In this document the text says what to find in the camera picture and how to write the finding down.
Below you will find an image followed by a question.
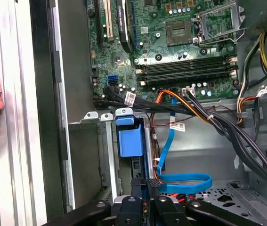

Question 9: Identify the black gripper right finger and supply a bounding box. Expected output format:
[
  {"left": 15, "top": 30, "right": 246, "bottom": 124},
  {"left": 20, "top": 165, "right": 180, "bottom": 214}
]
[{"left": 146, "top": 178, "right": 262, "bottom": 226}]

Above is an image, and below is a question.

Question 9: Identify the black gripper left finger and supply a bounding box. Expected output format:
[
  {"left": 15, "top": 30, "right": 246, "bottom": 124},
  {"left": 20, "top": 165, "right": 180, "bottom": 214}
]
[{"left": 41, "top": 178, "right": 146, "bottom": 226}]

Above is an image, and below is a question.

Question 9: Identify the orange black power wire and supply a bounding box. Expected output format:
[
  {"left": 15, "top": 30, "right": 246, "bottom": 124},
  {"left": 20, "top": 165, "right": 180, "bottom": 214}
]
[{"left": 154, "top": 162, "right": 187, "bottom": 203}]

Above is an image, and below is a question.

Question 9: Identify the blue data wire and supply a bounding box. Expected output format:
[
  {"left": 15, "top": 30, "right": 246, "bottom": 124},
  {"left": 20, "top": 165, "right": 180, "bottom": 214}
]
[{"left": 158, "top": 96, "right": 213, "bottom": 194}]

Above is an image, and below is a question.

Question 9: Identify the hard disk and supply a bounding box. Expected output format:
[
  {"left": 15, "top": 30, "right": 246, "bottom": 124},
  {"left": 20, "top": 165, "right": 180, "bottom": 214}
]
[{"left": 115, "top": 115, "right": 153, "bottom": 189}]

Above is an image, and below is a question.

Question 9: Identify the metal disk bay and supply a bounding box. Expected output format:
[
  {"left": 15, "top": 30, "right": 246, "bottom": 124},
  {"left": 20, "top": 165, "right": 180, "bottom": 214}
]
[{"left": 68, "top": 108, "right": 157, "bottom": 203}]

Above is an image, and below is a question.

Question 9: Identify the black RAM slot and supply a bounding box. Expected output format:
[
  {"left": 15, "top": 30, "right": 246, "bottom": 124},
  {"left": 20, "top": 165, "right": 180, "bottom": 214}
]
[
  {"left": 137, "top": 66, "right": 239, "bottom": 80},
  {"left": 135, "top": 56, "right": 239, "bottom": 70},
  {"left": 135, "top": 60, "right": 239, "bottom": 75},
  {"left": 139, "top": 70, "right": 239, "bottom": 86}
]

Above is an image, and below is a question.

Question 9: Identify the blue SATA port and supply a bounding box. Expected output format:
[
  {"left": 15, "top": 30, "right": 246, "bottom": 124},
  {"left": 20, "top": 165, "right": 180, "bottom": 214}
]
[{"left": 107, "top": 74, "right": 119, "bottom": 86}]

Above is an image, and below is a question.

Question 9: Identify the black open PC case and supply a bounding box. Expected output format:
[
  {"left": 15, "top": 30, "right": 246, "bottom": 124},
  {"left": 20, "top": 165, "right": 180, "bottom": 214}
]
[{"left": 29, "top": 0, "right": 267, "bottom": 226}]

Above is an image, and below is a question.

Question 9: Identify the green motherboard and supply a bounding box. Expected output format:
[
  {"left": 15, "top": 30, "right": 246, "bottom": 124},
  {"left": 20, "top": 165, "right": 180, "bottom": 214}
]
[{"left": 87, "top": 0, "right": 240, "bottom": 111}]

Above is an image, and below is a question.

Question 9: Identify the CPU socket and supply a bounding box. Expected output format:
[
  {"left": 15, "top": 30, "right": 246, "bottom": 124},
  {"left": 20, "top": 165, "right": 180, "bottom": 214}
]
[{"left": 165, "top": 20, "right": 194, "bottom": 47}]

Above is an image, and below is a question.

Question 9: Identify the black graphics card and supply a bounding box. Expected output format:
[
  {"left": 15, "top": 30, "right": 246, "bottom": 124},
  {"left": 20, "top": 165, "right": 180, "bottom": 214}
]
[{"left": 115, "top": 0, "right": 134, "bottom": 54}]

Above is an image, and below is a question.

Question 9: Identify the white expansion slot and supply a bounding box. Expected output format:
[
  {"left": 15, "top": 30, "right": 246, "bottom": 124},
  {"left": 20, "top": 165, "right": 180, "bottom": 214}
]
[{"left": 106, "top": 0, "right": 115, "bottom": 43}]

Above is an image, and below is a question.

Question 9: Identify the black expansion slot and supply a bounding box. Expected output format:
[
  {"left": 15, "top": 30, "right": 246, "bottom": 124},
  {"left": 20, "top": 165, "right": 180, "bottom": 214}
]
[{"left": 95, "top": 0, "right": 105, "bottom": 51}]

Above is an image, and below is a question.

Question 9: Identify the metal socket cover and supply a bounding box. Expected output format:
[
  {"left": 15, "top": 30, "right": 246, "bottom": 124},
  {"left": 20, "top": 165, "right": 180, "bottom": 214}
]
[{"left": 195, "top": 2, "right": 246, "bottom": 42}]

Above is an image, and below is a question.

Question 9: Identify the black cable bundle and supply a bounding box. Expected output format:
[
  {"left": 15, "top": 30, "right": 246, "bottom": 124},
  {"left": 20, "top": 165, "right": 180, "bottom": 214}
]
[{"left": 93, "top": 86, "right": 267, "bottom": 196}]

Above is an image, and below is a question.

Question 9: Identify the orange data wire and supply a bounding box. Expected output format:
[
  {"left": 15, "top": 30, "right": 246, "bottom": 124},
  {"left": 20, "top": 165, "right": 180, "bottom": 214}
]
[{"left": 155, "top": 90, "right": 209, "bottom": 122}]

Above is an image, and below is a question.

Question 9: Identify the grey white wire bundle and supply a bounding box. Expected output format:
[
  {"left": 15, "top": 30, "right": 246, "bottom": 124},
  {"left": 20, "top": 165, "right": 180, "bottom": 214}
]
[{"left": 238, "top": 35, "right": 263, "bottom": 106}]

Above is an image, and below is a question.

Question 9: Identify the wire locking lever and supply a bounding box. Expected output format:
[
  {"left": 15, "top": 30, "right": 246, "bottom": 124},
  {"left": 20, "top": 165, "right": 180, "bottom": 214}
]
[{"left": 198, "top": 28, "right": 247, "bottom": 47}]

